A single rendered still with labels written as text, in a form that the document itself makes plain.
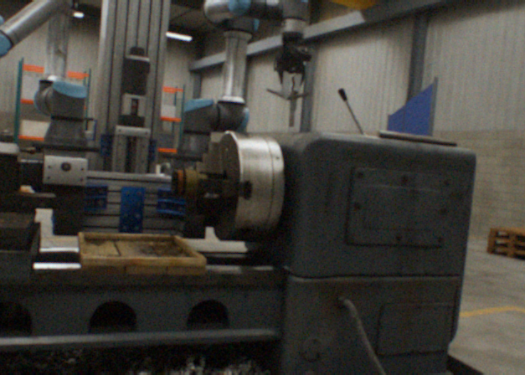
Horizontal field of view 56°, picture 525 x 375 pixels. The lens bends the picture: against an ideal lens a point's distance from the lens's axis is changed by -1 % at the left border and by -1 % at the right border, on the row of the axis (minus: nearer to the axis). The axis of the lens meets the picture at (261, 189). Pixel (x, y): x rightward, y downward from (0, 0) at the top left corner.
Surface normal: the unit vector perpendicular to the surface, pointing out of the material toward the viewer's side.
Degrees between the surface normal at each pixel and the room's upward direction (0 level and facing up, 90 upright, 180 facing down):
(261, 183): 82
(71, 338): 52
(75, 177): 90
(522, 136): 90
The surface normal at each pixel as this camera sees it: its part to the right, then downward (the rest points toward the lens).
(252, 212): 0.31, 0.41
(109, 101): 0.40, 0.08
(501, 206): -0.85, -0.05
